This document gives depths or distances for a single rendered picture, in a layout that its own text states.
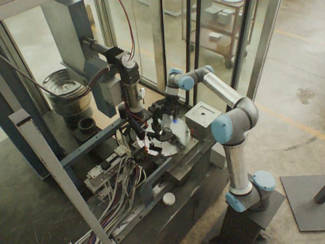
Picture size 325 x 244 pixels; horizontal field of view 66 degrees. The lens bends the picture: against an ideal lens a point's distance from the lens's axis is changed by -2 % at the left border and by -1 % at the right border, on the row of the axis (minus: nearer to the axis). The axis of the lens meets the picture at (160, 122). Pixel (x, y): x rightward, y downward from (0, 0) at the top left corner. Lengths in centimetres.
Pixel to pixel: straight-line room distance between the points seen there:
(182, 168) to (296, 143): 166
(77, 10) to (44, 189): 110
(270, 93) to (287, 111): 34
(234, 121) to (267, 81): 254
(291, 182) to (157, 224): 151
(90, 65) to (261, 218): 120
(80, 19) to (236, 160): 96
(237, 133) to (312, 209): 156
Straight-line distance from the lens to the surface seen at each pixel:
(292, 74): 384
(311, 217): 253
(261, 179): 141
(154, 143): 153
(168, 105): 149
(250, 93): 157
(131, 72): 107
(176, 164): 157
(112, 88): 113
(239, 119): 113
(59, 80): 200
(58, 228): 164
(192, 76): 139
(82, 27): 129
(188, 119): 174
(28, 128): 66
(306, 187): 266
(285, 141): 294
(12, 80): 142
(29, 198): 181
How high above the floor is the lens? 215
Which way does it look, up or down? 47 degrees down
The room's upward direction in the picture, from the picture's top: 6 degrees counter-clockwise
